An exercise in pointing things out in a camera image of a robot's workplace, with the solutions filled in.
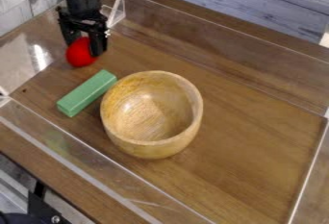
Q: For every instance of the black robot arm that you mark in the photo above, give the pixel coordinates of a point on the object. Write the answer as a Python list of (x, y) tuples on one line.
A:
[(80, 17)]

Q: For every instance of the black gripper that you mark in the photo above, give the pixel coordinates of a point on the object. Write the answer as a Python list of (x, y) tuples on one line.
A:
[(79, 17)]

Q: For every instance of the green rectangular block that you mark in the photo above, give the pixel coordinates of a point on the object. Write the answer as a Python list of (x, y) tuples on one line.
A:
[(85, 93)]

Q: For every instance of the black table clamp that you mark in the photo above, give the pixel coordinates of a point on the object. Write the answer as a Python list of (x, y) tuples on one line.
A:
[(40, 209)]

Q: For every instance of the clear acrylic corner bracket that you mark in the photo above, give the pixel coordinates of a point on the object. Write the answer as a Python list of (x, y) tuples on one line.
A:
[(115, 13)]

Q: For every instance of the red plush strawberry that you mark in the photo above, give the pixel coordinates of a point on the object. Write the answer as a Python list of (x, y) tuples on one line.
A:
[(77, 53)]

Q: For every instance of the wooden bowl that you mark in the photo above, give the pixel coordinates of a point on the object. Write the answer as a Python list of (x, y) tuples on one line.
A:
[(151, 113)]

